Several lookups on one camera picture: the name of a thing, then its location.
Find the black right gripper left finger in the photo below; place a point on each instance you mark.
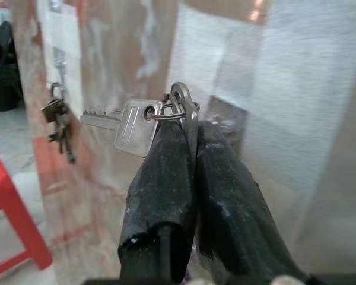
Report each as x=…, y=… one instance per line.
x=163, y=193

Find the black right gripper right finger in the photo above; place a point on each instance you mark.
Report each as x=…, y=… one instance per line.
x=231, y=213

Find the dark bunch of keys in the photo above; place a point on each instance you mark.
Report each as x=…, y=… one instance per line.
x=60, y=118

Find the marble patterned pillar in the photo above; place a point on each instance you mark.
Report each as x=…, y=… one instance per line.
x=106, y=59

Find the red plastic stool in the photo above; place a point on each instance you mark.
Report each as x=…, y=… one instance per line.
x=6, y=184

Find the black bag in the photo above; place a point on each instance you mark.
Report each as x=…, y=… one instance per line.
x=3, y=77

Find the metal wall hook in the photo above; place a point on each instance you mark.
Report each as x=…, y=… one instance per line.
x=57, y=88

